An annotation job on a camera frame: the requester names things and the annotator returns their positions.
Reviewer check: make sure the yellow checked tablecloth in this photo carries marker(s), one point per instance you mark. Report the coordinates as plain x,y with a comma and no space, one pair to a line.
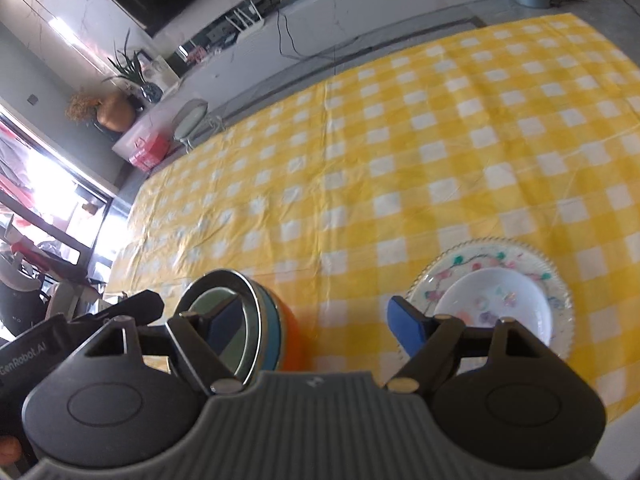
400,160

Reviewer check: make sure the small white printed plate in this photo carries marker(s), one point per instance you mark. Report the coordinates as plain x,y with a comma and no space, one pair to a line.
500,295

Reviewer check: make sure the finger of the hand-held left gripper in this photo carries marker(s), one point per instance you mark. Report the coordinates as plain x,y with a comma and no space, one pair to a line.
135,307

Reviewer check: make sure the steel bowl with blue outside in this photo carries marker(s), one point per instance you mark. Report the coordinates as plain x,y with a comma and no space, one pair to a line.
262,320

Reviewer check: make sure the clear glass plate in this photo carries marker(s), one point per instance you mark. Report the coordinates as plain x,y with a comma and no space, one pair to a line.
562,290

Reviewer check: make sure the round stool with green seat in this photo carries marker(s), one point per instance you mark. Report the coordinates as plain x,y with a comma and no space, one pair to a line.
192,117

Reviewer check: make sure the potted green plant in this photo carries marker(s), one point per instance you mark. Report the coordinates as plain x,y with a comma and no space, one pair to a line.
132,67

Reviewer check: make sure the light green bowl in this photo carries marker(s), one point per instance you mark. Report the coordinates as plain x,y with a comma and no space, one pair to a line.
200,305

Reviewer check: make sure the white plate with green garland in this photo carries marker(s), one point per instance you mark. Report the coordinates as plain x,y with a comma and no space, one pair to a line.
450,270

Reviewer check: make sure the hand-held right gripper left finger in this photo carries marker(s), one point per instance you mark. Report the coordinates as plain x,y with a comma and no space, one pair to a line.
227,322

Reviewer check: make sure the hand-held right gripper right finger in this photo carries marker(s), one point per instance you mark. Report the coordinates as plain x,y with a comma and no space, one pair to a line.
407,327

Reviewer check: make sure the pink storage box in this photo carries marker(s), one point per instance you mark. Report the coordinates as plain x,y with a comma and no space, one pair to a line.
150,152

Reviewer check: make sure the orange bowl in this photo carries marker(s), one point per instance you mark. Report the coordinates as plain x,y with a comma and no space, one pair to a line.
297,332

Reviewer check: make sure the person's left hand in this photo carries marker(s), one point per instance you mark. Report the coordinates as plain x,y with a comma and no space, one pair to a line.
9,451

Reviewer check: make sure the orange dried flower vase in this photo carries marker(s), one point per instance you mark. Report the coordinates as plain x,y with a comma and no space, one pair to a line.
112,110

